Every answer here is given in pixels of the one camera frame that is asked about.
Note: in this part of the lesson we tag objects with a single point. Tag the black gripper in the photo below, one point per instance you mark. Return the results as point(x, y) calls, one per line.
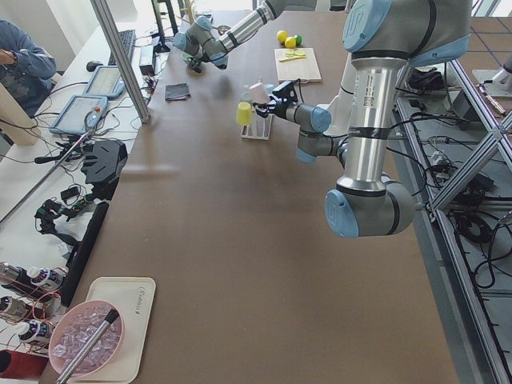
point(194, 64)
point(281, 109)

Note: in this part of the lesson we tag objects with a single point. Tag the pink plastic cup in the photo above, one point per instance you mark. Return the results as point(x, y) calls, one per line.
point(258, 93)

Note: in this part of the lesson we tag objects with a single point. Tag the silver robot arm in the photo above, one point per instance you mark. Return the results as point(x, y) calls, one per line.
point(203, 46)
point(381, 37)

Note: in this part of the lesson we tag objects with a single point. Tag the grey plastic cup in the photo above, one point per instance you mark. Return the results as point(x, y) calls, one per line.
point(245, 97)

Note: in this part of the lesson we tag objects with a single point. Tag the yellow plastic cup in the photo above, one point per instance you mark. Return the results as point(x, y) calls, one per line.
point(244, 115)

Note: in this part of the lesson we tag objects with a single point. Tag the white cup holder rack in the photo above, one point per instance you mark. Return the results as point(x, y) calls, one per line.
point(259, 129)

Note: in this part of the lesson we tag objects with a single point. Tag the light blue plastic cup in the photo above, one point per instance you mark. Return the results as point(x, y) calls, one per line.
point(269, 88)

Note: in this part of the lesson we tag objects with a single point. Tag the mint green bowl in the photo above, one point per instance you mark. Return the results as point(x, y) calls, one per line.
point(185, 57)

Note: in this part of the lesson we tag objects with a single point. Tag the grey folded cloth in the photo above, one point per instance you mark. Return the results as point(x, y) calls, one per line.
point(178, 91)

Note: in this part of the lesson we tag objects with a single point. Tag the wooden cutting board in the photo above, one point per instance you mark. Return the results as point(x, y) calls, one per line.
point(304, 69)

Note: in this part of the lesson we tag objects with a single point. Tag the black keyboard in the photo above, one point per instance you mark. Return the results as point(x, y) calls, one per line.
point(127, 39)

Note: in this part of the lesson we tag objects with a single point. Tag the yellow lemon upper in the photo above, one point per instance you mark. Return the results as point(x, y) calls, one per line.
point(290, 42)

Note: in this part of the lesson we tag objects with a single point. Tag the yellow lemon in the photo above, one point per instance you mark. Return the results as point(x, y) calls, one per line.
point(290, 42)
point(281, 36)

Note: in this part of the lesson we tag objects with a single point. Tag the yellow lemon lower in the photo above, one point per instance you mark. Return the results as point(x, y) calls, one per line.
point(281, 36)

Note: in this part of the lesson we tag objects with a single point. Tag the teach pendant upper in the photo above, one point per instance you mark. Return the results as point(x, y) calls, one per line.
point(106, 81)

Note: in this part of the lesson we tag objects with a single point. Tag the teach pendant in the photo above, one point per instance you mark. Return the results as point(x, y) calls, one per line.
point(82, 112)
point(106, 81)

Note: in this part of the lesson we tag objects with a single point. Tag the black computer mouse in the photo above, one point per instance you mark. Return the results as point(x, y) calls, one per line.
point(91, 66)

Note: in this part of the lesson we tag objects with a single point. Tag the teach pendant lower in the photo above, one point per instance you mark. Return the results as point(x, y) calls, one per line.
point(82, 112)

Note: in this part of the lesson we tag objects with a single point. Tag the black plastic stand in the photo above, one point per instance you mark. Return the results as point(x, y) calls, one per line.
point(103, 165)

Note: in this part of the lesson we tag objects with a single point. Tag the person in dark clothes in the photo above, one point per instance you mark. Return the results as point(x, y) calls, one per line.
point(26, 68)

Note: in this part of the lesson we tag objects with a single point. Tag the metal scoop in bowl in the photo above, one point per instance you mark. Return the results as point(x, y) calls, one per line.
point(69, 370)

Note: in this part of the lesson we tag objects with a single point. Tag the pink bowl with ice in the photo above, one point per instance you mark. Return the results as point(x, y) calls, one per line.
point(73, 331)

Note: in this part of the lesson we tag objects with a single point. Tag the aluminium frame post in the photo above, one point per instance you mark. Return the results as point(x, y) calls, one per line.
point(109, 28)

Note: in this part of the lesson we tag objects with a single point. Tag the green handled grabber stick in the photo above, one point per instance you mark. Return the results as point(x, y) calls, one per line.
point(89, 129)

